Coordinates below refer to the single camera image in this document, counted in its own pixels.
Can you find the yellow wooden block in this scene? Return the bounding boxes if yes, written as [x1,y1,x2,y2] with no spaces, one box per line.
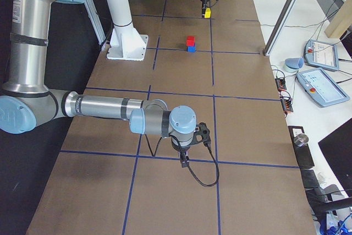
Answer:
[204,8,211,19]

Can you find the red wooden block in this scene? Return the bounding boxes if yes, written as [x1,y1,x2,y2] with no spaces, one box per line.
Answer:
[186,35,195,47]

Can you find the blue wooden block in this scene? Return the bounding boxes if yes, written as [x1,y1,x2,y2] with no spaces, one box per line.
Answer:
[187,45,196,53]

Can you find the tape roll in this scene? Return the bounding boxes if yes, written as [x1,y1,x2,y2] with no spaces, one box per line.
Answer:
[283,63,299,73]

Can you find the orange black connector box far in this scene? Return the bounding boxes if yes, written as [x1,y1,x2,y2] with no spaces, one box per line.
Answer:
[275,77,287,91]

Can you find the orange black connector box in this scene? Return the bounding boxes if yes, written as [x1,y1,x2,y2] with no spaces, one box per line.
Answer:
[280,96,293,114]
[275,77,287,91]

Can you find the blue plastic cup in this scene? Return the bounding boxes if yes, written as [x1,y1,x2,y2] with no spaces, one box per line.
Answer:
[284,57,304,69]

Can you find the orange black connector box near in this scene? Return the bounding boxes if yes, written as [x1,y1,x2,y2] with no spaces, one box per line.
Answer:
[280,96,293,114]

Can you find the metal cylinder weight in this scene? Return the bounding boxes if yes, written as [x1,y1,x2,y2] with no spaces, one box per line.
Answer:
[293,133,309,147]

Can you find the far teach pendant tablet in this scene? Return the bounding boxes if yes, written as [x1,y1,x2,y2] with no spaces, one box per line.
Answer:
[304,40,339,71]

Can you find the teach pendant tablet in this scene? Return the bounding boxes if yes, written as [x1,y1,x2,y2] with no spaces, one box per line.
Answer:
[304,40,339,71]
[296,68,350,107]

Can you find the black office chair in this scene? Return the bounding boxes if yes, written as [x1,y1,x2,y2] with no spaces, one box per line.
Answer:
[300,170,351,220]

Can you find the wooden beam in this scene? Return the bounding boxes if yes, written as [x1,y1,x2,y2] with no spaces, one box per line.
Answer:
[325,0,351,39]

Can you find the near teach pendant tablet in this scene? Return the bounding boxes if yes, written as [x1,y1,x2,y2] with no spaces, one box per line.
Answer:
[296,68,350,107]

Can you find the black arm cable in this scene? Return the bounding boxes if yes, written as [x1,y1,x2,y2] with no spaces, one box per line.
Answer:
[144,122,220,187]

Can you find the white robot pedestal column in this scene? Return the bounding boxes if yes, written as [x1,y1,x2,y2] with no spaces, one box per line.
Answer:
[107,0,149,61]

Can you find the aluminium frame post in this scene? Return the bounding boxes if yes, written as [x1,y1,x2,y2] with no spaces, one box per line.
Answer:
[263,0,297,56]

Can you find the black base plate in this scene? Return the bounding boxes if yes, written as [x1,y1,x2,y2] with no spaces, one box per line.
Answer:
[288,125,315,170]

